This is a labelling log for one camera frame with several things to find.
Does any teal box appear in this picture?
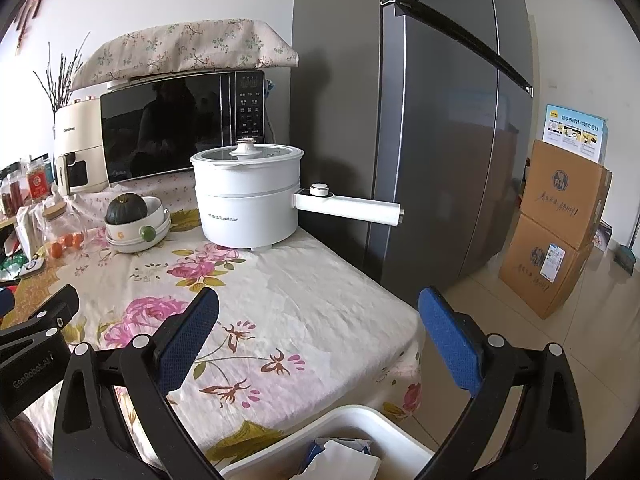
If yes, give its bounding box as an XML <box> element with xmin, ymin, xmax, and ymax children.
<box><xmin>616</xmin><ymin>247</ymin><xmax>640</xmax><ymax>276</ymax></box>

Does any white plate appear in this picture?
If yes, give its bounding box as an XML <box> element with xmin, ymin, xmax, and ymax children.
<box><xmin>107</xmin><ymin>230</ymin><xmax>171</xmax><ymax>255</ymax></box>

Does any dark green squash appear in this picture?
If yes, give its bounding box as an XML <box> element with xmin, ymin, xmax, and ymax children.
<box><xmin>105</xmin><ymin>194</ymin><xmax>147</xmax><ymax>225</ymax></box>

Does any white small-floral cloth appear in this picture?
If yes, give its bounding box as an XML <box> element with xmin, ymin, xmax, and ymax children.
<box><xmin>75</xmin><ymin>180</ymin><xmax>202</xmax><ymax>222</ymax></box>

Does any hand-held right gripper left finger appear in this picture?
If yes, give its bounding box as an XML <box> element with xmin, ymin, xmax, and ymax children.
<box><xmin>52</xmin><ymin>287</ymin><xmax>221</xmax><ymax>480</ymax></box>

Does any green packet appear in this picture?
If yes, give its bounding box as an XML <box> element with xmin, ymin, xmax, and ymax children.
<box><xmin>0</xmin><ymin>255</ymin><xmax>26</xmax><ymax>281</ymax></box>

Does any white plastic bin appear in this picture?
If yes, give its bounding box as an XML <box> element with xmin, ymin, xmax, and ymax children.
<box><xmin>217</xmin><ymin>405</ymin><xmax>436</xmax><ymax>480</ymax></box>

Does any cream air fryer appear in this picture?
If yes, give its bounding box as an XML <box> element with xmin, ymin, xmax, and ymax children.
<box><xmin>52</xmin><ymin>100</ymin><xmax>109</xmax><ymax>197</ymax></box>

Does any white bowl with green knob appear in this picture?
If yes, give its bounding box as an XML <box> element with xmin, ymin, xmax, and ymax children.
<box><xmin>105</xmin><ymin>196</ymin><xmax>171</xmax><ymax>244</ymax></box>

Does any glass jar with wooden lid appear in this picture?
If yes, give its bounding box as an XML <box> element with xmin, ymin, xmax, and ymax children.
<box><xmin>40</xmin><ymin>199</ymin><xmax>89</xmax><ymax>261</ymax></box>

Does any white electric cooking pot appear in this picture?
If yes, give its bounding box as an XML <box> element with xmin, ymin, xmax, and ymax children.
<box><xmin>190</xmin><ymin>140</ymin><xmax>404</xmax><ymax>252</ymax></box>

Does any black microwave oven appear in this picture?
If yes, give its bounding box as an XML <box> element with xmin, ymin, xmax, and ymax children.
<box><xmin>100</xmin><ymin>70</ymin><xmax>266</xmax><ymax>187</ymax></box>

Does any floral microwave cover cloth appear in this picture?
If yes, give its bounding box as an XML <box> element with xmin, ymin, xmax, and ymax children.
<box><xmin>70</xmin><ymin>20</ymin><xmax>301</xmax><ymax>92</ymax></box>

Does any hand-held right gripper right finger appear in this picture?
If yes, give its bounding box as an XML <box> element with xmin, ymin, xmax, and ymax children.
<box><xmin>418</xmin><ymin>287</ymin><xmax>592</xmax><ymax>480</ymax></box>

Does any grey refrigerator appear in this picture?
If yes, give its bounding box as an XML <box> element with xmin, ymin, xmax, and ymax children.
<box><xmin>291</xmin><ymin>0</ymin><xmax>535</xmax><ymax>309</ymax></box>

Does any white wrapper packet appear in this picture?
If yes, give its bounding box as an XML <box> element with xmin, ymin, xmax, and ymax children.
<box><xmin>295</xmin><ymin>442</ymin><xmax>383</xmax><ymax>480</ymax></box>

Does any glass jar of dried chilli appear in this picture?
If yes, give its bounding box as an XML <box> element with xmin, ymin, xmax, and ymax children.
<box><xmin>4</xmin><ymin>170</ymin><xmax>26</xmax><ymax>217</ymax></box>

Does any plain cardboard box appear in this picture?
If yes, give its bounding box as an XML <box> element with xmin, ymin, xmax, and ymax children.
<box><xmin>517</xmin><ymin>140</ymin><xmax>613</xmax><ymax>252</ymax></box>

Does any floral tablecloth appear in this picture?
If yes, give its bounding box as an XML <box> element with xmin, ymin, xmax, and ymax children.
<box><xmin>20</xmin><ymin>200</ymin><xmax>426</xmax><ymax>468</ymax></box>

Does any light blue printed carton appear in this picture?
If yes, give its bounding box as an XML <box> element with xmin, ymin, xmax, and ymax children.
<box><xmin>542</xmin><ymin>105</ymin><xmax>611</xmax><ymax>164</ymax></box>

